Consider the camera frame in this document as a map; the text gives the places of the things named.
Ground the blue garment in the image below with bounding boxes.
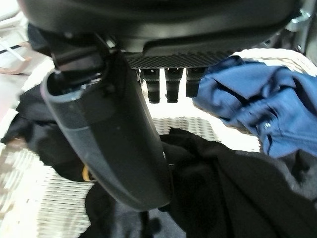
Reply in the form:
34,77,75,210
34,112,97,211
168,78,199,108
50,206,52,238
192,56,317,159

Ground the dark grey black garment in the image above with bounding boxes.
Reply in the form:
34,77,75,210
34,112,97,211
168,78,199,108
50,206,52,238
85,128,317,238

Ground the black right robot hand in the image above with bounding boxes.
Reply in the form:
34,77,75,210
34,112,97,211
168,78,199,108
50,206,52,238
23,0,304,212

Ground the white wicker laundry basket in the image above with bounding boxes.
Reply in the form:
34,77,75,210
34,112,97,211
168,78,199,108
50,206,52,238
0,47,317,238

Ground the black garment with yellow tag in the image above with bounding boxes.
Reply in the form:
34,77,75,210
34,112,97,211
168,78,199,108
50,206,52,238
0,84,96,183

